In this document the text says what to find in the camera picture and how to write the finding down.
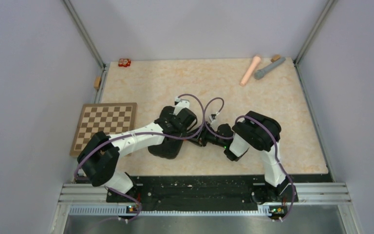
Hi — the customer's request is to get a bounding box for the purple cable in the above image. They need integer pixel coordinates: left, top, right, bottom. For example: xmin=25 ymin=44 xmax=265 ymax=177
xmin=204 ymin=97 xmax=297 ymax=223
xmin=73 ymin=94 xmax=207 ymax=223

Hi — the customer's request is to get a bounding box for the back wooden block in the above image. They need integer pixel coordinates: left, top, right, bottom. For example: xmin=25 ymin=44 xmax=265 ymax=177
xmin=270 ymin=54 xmax=281 ymax=62

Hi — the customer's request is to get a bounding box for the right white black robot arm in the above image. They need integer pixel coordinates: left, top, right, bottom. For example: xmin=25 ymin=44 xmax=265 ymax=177
xmin=190 ymin=111 xmax=297 ymax=204

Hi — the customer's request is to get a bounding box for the wooden chessboard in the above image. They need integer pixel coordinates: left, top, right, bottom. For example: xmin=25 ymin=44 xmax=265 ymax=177
xmin=69 ymin=102 xmax=137 ymax=158

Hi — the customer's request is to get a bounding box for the left wooden block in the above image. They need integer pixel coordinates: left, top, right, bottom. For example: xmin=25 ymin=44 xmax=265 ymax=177
xmin=93 ymin=76 xmax=102 ymax=90

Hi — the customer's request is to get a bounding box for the aluminium frame rail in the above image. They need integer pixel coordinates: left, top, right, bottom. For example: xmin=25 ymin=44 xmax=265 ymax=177
xmin=50 ymin=182 xmax=362 ymax=234

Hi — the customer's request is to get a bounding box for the black plastic tool case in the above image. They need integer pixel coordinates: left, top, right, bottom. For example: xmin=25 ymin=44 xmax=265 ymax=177
xmin=148 ymin=124 xmax=196 ymax=159

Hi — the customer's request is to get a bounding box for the pink toy microphone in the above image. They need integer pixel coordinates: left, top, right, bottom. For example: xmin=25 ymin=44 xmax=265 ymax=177
xmin=239 ymin=55 xmax=262 ymax=86

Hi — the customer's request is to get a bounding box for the grey toy microphone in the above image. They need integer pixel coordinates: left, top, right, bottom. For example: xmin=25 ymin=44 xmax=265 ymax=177
xmin=254 ymin=57 xmax=286 ymax=80

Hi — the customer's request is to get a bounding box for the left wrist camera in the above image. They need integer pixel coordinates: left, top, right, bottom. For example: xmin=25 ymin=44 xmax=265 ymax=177
xmin=173 ymin=98 xmax=190 ymax=115

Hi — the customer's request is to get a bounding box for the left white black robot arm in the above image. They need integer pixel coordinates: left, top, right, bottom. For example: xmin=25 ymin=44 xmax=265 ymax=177
xmin=77 ymin=106 xmax=197 ymax=202

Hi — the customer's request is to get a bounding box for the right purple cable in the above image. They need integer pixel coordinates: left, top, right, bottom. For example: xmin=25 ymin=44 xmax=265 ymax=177
xmin=204 ymin=97 xmax=297 ymax=223

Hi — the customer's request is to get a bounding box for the red toy car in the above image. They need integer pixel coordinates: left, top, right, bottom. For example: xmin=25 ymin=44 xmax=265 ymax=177
xmin=118 ymin=58 xmax=131 ymax=67

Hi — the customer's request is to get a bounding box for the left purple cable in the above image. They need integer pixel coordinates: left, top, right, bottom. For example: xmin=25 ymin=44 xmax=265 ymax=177
xmin=73 ymin=94 xmax=207 ymax=223

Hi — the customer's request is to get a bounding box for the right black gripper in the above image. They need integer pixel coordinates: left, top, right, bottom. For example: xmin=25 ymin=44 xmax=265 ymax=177
xmin=186 ymin=121 xmax=227 ymax=148

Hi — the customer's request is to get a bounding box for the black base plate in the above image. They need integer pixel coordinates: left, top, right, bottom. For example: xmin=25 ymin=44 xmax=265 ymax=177
xmin=106 ymin=175 xmax=291 ymax=212

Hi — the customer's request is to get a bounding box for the wooden block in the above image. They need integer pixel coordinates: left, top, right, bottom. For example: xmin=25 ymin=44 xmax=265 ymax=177
xmin=93 ymin=76 xmax=102 ymax=90
xmin=270 ymin=54 xmax=281 ymax=62

